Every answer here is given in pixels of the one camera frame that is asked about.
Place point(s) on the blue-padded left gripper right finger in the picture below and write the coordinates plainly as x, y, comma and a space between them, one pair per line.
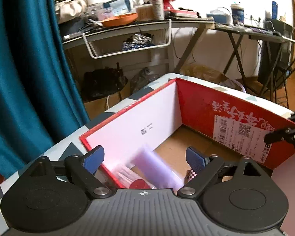
207, 169

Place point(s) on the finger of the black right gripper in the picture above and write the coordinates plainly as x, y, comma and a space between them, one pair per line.
287, 135

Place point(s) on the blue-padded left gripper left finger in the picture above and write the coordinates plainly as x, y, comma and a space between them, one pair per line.
81, 170

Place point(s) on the lilac plastic case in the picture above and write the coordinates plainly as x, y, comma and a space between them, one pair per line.
156, 171

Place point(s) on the red strawberry cardboard box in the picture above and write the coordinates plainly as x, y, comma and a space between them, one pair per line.
184, 113

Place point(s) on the pink checkered tube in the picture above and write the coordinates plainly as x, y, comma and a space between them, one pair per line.
190, 174

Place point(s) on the brown cardboard box on floor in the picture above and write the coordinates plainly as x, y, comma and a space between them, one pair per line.
96, 107

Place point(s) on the black bag under desk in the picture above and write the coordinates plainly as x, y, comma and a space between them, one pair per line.
100, 83

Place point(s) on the teal blue curtain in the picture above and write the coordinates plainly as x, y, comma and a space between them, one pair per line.
39, 102

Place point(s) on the black folding table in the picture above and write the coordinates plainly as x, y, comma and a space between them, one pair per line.
276, 57

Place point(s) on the blue white cup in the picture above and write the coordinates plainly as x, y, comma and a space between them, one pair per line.
238, 14

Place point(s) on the cluttered grey desk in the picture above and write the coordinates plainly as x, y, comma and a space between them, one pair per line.
109, 40

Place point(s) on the orange shallow bowl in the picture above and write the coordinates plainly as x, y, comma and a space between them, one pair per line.
120, 20

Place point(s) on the white spray can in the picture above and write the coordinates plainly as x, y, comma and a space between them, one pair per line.
158, 9

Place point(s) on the white wire basket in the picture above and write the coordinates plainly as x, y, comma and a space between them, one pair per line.
136, 42

